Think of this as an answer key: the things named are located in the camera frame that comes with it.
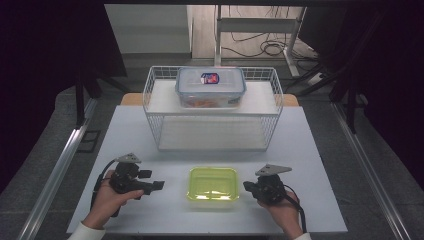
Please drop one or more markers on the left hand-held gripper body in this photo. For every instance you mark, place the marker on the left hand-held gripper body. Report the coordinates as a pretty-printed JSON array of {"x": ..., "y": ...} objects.
[{"x": 126, "y": 178}]

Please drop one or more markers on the green plastic container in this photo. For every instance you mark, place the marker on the green plastic container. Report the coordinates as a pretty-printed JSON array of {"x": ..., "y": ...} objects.
[{"x": 212, "y": 183}]

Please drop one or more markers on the white metal desk frame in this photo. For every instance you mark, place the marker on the white metal desk frame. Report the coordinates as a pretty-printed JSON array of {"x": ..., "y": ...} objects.
[{"x": 256, "y": 25}]

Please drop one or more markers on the wooden table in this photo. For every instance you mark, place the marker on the wooden table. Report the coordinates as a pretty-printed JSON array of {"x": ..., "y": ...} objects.
[{"x": 131, "y": 99}]

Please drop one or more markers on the dark curtain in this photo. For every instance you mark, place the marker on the dark curtain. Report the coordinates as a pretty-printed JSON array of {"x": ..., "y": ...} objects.
[
  {"x": 40, "y": 66},
  {"x": 386, "y": 73}
]

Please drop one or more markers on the white power strip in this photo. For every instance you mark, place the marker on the white power strip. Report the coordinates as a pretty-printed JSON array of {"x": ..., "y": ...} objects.
[{"x": 315, "y": 78}]

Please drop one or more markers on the white cabinet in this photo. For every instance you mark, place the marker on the white cabinet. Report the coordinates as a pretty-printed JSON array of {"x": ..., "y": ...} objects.
[{"x": 148, "y": 28}]

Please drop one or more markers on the person's right hand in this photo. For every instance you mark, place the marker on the person's right hand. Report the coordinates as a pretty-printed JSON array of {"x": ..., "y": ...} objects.
[{"x": 283, "y": 216}]

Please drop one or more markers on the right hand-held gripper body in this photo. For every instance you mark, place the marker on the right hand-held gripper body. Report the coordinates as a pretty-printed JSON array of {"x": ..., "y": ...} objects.
[{"x": 270, "y": 188}]

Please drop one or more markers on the metal rail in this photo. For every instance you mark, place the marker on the metal rail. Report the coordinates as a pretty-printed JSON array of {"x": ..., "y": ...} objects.
[
  {"x": 58, "y": 173},
  {"x": 370, "y": 170}
]

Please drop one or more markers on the person's left hand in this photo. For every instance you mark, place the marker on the person's left hand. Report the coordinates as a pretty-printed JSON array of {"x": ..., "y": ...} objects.
[{"x": 108, "y": 203}]

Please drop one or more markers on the black stand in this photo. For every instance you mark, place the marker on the black stand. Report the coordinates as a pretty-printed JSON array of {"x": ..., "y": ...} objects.
[
  {"x": 80, "y": 100},
  {"x": 350, "y": 106}
]

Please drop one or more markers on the clear container with blue-rimmed lid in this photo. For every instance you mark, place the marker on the clear container with blue-rimmed lid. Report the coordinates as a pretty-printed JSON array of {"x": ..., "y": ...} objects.
[{"x": 210, "y": 87}]

